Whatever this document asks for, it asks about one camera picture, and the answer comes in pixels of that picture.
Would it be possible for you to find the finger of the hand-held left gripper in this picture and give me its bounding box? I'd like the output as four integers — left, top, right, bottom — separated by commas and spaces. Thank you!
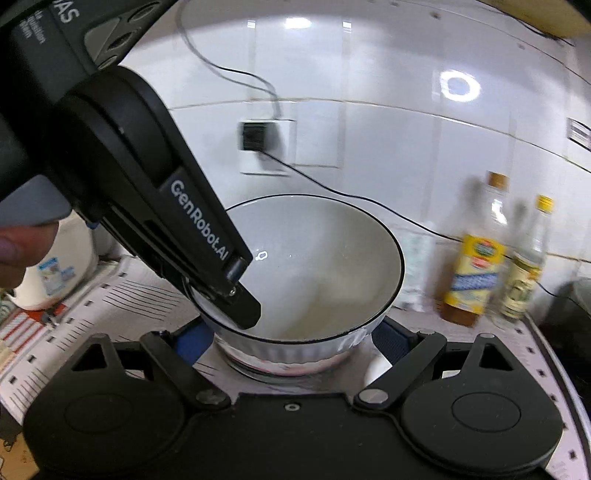
159, 168, 262, 329
99, 205, 218, 301

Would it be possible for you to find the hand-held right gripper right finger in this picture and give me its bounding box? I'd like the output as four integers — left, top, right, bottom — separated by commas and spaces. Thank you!
353, 318, 517, 411

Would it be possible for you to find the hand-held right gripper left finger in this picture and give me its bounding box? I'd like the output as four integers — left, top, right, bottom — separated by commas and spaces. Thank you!
69, 320, 232, 411

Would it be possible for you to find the white ribbed bowl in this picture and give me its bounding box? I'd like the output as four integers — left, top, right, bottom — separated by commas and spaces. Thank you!
184, 195, 406, 365

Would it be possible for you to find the person's left hand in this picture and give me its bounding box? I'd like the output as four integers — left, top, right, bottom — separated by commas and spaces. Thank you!
0, 225, 61, 289

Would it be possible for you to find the clear plastic bag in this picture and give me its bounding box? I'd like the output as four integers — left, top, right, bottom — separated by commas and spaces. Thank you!
399, 231, 444, 312

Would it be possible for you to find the striped counter mat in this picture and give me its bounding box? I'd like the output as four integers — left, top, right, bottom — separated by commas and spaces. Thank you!
0, 256, 591, 480

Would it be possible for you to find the white jug with blue label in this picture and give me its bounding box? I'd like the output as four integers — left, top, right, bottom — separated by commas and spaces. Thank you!
9, 217, 99, 311

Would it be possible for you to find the black plug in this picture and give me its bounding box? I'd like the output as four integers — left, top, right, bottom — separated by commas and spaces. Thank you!
240, 122, 269, 151

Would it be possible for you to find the oil bottle with yellow label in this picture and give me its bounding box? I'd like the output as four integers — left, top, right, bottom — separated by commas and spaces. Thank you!
441, 171, 509, 328

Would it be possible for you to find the clear bottle with olive label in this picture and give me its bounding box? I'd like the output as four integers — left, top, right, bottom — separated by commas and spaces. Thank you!
493, 194, 555, 325

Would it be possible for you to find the red patterned packet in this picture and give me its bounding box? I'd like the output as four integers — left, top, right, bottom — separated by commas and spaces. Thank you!
0, 309, 54, 374

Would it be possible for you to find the black appliance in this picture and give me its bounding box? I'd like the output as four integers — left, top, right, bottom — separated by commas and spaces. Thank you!
536, 277, 591, 393

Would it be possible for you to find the wooden shelf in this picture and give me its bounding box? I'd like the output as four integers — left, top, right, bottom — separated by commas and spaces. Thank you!
480, 0, 591, 47

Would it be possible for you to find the white wall socket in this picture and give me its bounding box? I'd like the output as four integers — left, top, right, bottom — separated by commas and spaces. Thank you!
239, 119, 296, 176

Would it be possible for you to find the thin black power cable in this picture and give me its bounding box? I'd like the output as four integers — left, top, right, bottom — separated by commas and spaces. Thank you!
263, 150, 591, 301

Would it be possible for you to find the black cable above socket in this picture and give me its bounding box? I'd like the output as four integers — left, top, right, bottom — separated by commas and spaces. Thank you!
178, 0, 282, 121

